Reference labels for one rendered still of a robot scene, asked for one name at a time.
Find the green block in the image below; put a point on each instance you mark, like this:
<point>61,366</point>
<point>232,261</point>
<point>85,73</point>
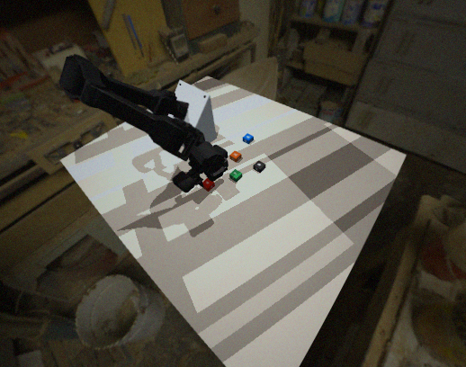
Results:
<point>235,175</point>

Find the orange block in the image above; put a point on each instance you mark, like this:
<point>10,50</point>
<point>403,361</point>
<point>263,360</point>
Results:
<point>235,156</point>

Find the red block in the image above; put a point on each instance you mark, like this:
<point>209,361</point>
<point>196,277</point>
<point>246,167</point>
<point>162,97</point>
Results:
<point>208,185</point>

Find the blue digit block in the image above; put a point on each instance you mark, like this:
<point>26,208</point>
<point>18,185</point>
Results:
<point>248,138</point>

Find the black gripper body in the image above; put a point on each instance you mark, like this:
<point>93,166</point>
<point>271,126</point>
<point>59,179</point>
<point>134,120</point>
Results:
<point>186,182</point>

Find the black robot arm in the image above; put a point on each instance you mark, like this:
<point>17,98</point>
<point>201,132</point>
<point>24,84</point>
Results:
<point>83,81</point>

